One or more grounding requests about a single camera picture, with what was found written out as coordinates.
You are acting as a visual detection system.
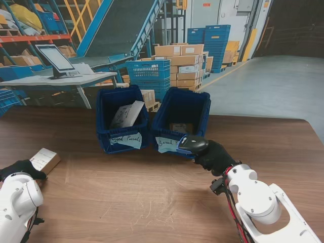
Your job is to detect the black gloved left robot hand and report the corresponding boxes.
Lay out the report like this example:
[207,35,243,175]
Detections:
[0,159,48,182]

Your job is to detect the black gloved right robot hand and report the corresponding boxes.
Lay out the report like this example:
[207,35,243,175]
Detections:
[192,140,238,177]

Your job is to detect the tall cardboard box white label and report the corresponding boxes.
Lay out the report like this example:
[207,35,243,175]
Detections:
[29,148,61,188]

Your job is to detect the black and blue barcode scanner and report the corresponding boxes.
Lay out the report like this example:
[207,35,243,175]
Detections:
[176,135,210,155]

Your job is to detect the cardboard box handwritten label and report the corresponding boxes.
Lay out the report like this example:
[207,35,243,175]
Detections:
[169,122,195,134]

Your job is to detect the white plastic mailer bag parcel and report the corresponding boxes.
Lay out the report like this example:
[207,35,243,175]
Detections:
[110,100,145,129]

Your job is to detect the paper label boxed parcels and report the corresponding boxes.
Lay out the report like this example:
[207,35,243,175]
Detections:
[154,136,181,154]

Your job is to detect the blue bin labelled boxed parcels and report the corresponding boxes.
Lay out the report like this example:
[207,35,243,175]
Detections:
[151,86,211,160]

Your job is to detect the paper label bagged parcels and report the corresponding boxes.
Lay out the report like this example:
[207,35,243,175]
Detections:
[109,132,142,150]

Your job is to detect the printed warehouse backdrop banner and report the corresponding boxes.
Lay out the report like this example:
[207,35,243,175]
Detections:
[0,0,324,120]

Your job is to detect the blue bin labelled bagged parcels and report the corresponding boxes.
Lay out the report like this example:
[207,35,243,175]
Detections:
[95,85,150,155]

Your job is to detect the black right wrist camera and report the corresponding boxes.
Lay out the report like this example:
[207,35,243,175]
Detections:
[209,178,226,196]

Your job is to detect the red black left arm cable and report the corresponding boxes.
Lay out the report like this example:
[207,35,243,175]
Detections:
[24,207,40,243]

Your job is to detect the red black arm cable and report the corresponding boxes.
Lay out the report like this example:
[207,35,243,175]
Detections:
[24,207,40,243]
[222,168,254,243]

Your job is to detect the red black right arm cable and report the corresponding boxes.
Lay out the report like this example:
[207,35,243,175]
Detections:
[222,168,254,243]

